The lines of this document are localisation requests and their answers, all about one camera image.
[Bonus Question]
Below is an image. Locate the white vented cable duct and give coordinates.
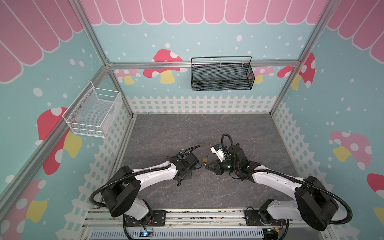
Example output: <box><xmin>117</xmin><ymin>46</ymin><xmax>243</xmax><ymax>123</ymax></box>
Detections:
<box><xmin>89</xmin><ymin>229</ymin><xmax>265</xmax><ymax>240</ymax></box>

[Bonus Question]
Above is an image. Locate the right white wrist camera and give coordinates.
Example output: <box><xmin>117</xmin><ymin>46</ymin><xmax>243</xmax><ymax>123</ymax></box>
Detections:
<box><xmin>211</xmin><ymin>144</ymin><xmax>226</xmax><ymax>163</ymax></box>

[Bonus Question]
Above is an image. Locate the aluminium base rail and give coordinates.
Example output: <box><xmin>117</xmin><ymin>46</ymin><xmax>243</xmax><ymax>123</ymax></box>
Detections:
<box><xmin>80</xmin><ymin>207</ymin><xmax>331</xmax><ymax>230</ymax></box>

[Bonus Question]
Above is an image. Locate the white mesh wall basket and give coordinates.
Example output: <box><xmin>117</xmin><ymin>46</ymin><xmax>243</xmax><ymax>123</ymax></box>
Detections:
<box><xmin>63</xmin><ymin>82</ymin><xmax>123</xmax><ymax>138</ymax></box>

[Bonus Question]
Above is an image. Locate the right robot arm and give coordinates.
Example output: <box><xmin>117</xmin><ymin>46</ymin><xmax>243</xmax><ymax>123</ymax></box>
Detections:
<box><xmin>206</xmin><ymin>144</ymin><xmax>353</xmax><ymax>231</ymax></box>

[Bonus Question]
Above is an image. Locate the black mesh wall basket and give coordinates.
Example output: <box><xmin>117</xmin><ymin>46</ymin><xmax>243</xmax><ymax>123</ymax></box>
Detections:
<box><xmin>191</xmin><ymin>56</ymin><xmax>255</xmax><ymax>92</ymax></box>

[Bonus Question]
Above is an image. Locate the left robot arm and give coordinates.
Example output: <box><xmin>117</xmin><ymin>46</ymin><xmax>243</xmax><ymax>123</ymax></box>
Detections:
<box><xmin>89</xmin><ymin>152</ymin><xmax>201</xmax><ymax>225</ymax></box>

